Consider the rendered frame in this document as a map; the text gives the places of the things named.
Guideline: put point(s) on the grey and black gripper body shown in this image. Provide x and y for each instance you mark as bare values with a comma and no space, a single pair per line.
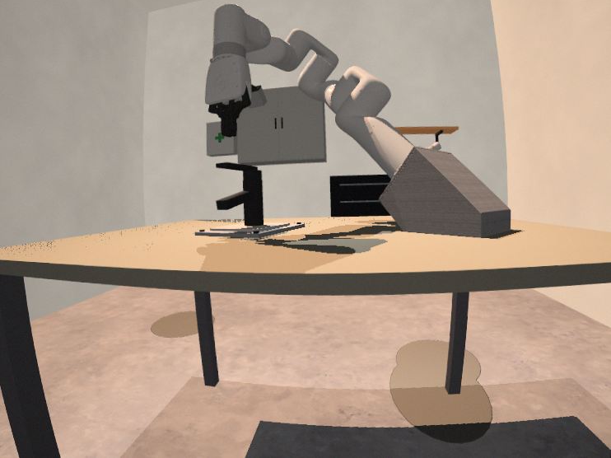
227,78

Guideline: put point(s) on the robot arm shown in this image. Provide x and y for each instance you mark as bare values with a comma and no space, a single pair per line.
236,32

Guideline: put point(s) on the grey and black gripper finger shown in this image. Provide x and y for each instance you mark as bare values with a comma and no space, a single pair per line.
221,111
234,109

